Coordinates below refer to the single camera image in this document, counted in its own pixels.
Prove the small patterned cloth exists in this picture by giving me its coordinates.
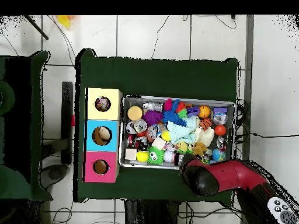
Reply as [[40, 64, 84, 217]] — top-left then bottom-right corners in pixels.
[[164, 142, 179, 152]]

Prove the multicolour cloth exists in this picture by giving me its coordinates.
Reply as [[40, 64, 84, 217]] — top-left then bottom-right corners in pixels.
[[95, 96, 112, 112]]

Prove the wooden box with three holes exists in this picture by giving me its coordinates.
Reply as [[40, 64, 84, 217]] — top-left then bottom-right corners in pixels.
[[82, 87, 123, 183]]

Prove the shallow mesh bin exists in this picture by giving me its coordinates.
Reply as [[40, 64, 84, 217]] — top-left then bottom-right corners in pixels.
[[118, 94, 236, 173]]

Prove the purple spiky ball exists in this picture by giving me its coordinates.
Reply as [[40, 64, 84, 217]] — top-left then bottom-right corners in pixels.
[[142, 110, 164, 127]]

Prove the crushed drink can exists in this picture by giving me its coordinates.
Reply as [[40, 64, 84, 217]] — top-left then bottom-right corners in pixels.
[[133, 118, 148, 134]]

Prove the orange round sponge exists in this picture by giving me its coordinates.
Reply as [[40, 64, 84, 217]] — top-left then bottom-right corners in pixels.
[[127, 106, 144, 121]]

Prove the blue spiky ball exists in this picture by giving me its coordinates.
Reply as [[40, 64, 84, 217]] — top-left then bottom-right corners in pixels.
[[161, 109, 187, 128]]

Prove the light blue knitted cloth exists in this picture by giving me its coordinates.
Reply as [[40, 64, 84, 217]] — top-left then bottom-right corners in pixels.
[[166, 116, 199, 145]]

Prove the green spiky toy with eyes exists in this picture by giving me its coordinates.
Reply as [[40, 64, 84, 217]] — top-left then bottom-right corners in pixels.
[[147, 145, 165, 165]]

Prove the white baseball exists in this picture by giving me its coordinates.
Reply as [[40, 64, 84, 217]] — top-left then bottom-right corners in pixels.
[[163, 150, 175, 163]]

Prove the tiger plush toy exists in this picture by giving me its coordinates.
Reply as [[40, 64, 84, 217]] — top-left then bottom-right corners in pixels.
[[199, 117, 213, 131]]

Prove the brown teddy bear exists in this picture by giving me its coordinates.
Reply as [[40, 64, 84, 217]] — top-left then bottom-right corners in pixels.
[[193, 142, 208, 156]]

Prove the small basketball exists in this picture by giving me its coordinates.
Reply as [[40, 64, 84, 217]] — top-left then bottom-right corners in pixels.
[[198, 105, 211, 118]]

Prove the orange ball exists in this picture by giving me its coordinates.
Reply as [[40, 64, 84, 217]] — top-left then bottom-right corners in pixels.
[[214, 125, 227, 137]]

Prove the small globe ball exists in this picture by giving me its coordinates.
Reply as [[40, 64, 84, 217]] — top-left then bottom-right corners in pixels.
[[211, 149, 226, 162]]

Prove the black upright panel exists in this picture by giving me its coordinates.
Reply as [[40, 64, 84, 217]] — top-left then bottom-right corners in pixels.
[[61, 81, 74, 165]]

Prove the grey round base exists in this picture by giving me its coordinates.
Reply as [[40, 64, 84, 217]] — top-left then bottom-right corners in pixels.
[[39, 163, 69, 190]]

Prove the dark green side tablecloth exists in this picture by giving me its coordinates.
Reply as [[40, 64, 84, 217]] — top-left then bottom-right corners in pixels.
[[0, 50, 53, 202]]

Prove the yellow object on floor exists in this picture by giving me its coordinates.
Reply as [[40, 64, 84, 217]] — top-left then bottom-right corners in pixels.
[[57, 15, 72, 29]]

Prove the black rod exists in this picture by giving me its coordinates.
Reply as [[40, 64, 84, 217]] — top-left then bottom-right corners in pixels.
[[23, 15, 50, 40]]

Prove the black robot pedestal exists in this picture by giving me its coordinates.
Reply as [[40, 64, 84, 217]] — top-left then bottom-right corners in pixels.
[[124, 199, 180, 224]]

